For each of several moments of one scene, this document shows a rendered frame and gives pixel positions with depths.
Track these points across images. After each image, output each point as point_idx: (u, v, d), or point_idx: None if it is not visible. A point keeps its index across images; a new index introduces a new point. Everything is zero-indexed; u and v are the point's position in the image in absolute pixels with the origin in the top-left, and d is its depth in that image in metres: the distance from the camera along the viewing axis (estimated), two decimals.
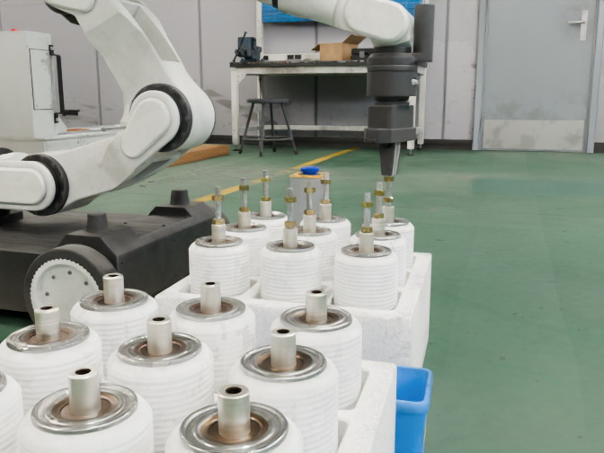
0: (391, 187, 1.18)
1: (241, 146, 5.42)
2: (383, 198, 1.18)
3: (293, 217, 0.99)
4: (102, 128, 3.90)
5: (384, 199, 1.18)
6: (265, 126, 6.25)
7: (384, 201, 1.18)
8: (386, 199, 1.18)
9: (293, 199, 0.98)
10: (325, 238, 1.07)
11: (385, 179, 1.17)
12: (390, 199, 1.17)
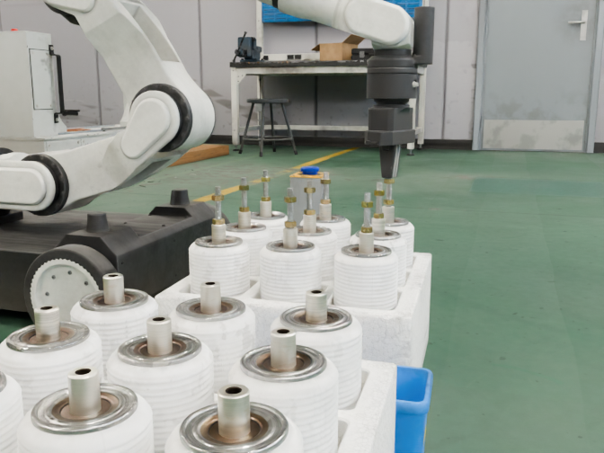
0: (389, 189, 1.18)
1: (241, 146, 5.42)
2: (389, 200, 1.17)
3: (293, 217, 0.99)
4: (102, 128, 3.90)
5: (391, 201, 1.18)
6: (265, 126, 6.25)
7: (391, 204, 1.18)
8: (393, 201, 1.18)
9: (293, 199, 0.98)
10: (325, 238, 1.07)
11: (392, 182, 1.17)
12: (392, 199, 1.19)
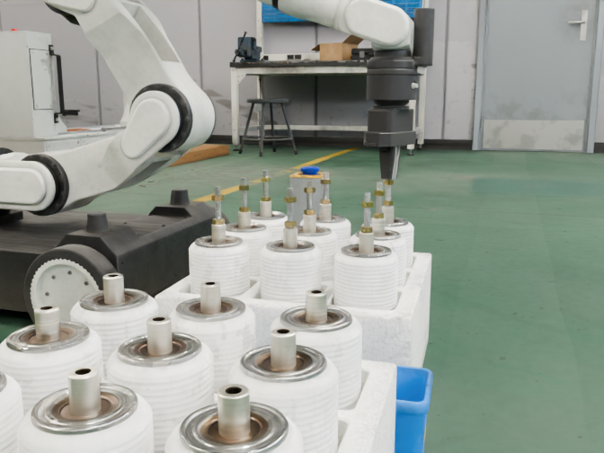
0: (389, 190, 1.17)
1: (241, 146, 5.42)
2: (384, 200, 1.19)
3: (293, 217, 0.99)
4: (102, 128, 3.90)
5: (383, 201, 1.18)
6: (265, 126, 6.25)
7: (383, 204, 1.19)
8: (384, 202, 1.18)
9: (293, 199, 0.98)
10: (325, 238, 1.07)
11: (384, 182, 1.18)
12: (387, 202, 1.17)
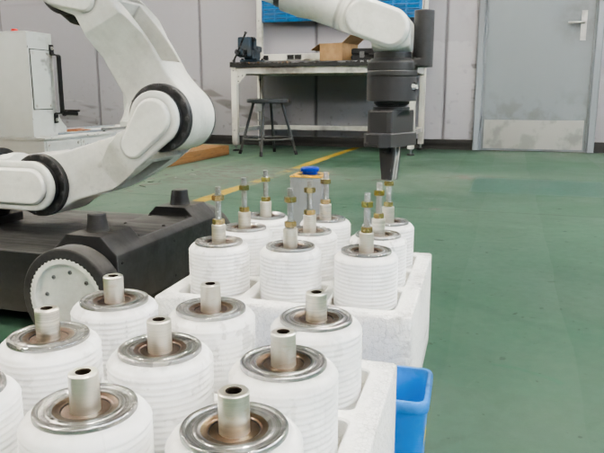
0: (386, 191, 1.18)
1: (241, 146, 5.42)
2: (393, 201, 1.18)
3: (293, 217, 0.99)
4: (102, 128, 3.90)
5: (392, 202, 1.19)
6: (265, 126, 6.25)
7: (391, 205, 1.19)
8: (389, 202, 1.19)
9: (293, 199, 0.98)
10: (325, 238, 1.07)
11: (392, 182, 1.18)
12: (385, 201, 1.19)
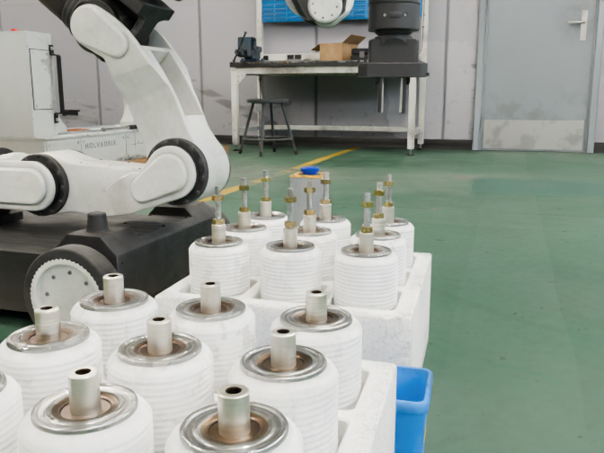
0: (390, 191, 1.18)
1: (241, 146, 5.42)
2: (386, 203, 1.18)
3: (293, 217, 0.99)
4: (102, 128, 3.90)
5: (389, 204, 1.18)
6: (265, 126, 6.25)
7: (389, 207, 1.18)
8: (392, 204, 1.18)
9: (293, 199, 0.98)
10: (325, 238, 1.07)
11: (390, 184, 1.17)
12: (393, 202, 1.18)
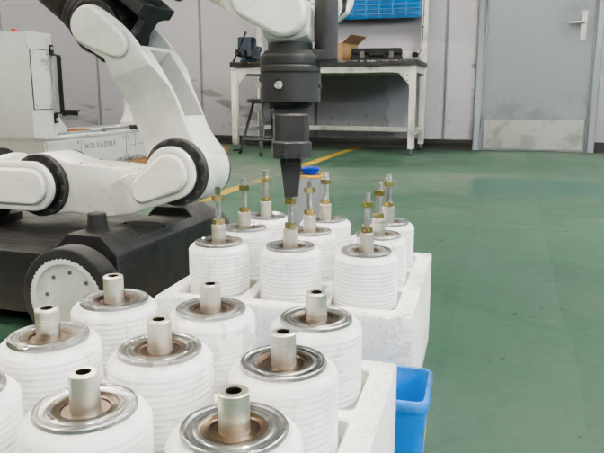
0: (390, 191, 1.18)
1: (241, 146, 5.42)
2: (386, 203, 1.18)
3: (288, 218, 0.99)
4: (102, 128, 3.90)
5: (389, 204, 1.18)
6: (265, 126, 6.25)
7: (389, 207, 1.18)
8: (392, 204, 1.18)
9: (284, 199, 0.98)
10: (325, 238, 1.07)
11: (390, 184, 1.17)
12: (393, 202, 1.18)
